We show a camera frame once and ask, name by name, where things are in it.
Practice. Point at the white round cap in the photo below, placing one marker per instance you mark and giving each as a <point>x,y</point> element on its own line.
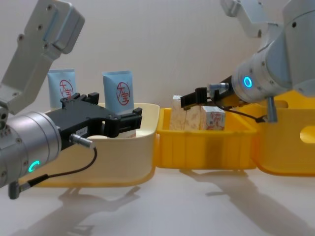
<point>97,137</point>

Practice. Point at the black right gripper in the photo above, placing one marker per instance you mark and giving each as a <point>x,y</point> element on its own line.
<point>227,97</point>

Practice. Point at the white carton with red print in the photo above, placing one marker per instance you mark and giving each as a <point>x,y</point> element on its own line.
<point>213,120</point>

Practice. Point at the pale patterned carton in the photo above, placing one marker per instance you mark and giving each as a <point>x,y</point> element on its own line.
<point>178,115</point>
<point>194,118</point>

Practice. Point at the cream plastic bin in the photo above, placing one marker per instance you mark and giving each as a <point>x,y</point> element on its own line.
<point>123,157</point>

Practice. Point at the blue tube with red print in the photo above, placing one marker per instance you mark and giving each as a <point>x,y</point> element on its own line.
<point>119,91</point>
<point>62,83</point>

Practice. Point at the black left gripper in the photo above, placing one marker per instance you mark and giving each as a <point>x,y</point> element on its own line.
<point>81,114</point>

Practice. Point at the small yellow plastic bin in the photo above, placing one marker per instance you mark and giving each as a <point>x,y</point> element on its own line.
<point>204,150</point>

